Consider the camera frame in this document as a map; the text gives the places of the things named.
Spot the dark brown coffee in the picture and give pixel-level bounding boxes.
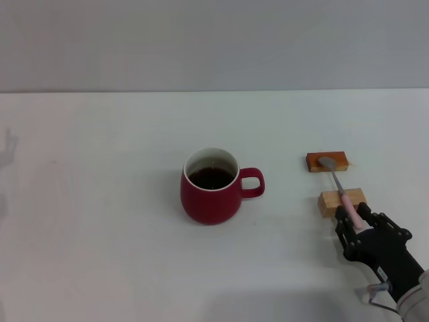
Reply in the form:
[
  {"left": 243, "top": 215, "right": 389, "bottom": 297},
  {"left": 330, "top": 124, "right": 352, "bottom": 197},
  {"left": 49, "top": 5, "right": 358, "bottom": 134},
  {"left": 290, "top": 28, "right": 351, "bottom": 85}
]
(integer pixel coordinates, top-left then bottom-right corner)
[{"left": 186, "top": 166, "right": 235, "bottom": 191}]

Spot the pink handled metal spoon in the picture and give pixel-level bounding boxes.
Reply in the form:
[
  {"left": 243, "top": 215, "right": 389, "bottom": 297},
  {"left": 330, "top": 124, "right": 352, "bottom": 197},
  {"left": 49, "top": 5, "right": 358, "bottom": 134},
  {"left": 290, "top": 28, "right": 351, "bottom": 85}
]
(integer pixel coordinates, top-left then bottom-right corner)
[{"left": 317, "top": 156, "right": 364, "bottom": 231}]

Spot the light wooden spoon rest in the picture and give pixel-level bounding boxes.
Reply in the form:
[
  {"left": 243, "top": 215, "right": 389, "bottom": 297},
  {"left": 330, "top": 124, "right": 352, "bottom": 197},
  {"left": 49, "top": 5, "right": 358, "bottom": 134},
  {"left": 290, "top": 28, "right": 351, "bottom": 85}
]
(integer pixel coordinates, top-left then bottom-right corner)
[{"left": 317, "top": 187, "right": 367, "bottom": 218}]

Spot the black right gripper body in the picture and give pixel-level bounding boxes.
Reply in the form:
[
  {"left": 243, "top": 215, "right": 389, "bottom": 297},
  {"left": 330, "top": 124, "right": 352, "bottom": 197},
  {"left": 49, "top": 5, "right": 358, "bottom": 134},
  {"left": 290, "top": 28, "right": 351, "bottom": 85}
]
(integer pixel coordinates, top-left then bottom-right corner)
[{"left": 343, "top": 227, "right": 426, "bottom": 303}]

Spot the red ceramic mug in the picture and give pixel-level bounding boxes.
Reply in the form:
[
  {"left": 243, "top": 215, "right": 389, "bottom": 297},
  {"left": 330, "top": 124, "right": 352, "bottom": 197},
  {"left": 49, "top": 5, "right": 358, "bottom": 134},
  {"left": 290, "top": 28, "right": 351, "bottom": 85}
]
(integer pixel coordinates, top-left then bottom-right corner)
[{"left": 180, "top": 146, "right": 265, "bottom": 225}]

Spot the grey right wrist cable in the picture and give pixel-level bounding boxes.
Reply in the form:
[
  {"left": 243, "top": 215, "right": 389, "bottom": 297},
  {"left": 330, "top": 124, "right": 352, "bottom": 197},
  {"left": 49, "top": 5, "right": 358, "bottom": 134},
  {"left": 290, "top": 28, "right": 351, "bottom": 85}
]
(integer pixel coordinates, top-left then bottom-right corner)
[{"left": 355, "top": 282, "right": 398, "bottom": 313}]

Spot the dark orange wooden block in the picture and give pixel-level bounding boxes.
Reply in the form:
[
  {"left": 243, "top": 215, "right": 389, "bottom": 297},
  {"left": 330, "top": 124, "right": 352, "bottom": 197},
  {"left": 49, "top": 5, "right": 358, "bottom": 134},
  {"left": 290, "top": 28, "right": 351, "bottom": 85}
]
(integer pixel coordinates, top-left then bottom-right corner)
[{"left": 306, "top": 151, "right": 349, "bottom": 174}]

